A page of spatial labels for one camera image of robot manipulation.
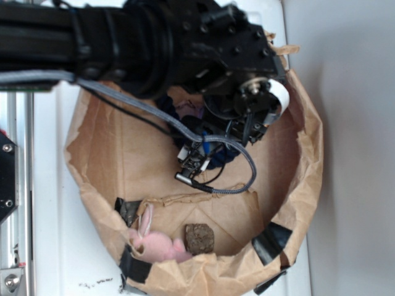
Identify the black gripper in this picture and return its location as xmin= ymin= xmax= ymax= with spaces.
xmin=172 ymin=1 xmax=289 ymax=145

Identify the dark blue twisted rope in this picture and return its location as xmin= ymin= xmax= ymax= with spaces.
xmin=157 ymin=94 xmax=241 ymax=171

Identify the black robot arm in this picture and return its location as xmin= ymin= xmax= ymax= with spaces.
xmin=1 ymin=1 xmax=289 ymax=142

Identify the brown rough block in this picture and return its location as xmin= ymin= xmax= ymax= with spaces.
xmin=185 ymin=223 xmax=215 ymax=255

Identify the brown paper bag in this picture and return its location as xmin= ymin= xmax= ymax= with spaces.
xmin=64 ymin=24 xmax=324 ymax=296

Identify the pink plush bunny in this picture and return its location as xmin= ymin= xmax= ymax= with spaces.
xmin=129 ymin=204 xmax=193 ymax=263

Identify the white plastic tray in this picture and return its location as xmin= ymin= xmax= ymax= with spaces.
xmin=30 ymin=0 xmax=311 ymax=296

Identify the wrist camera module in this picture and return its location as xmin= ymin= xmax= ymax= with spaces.
xmin=175 ymin=141 xmax=215 ymax=186

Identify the aluminium frame rail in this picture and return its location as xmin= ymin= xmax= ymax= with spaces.
xmin=1 ymin=92 xmax=35 ymax=295

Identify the grey braided cable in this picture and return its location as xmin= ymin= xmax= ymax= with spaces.
xmin=0 ymin=70 xmax=257 ymax=195

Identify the black metal bracket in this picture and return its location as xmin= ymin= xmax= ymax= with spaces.
xmin=0 ymin=129 xmax=19 ymax=224

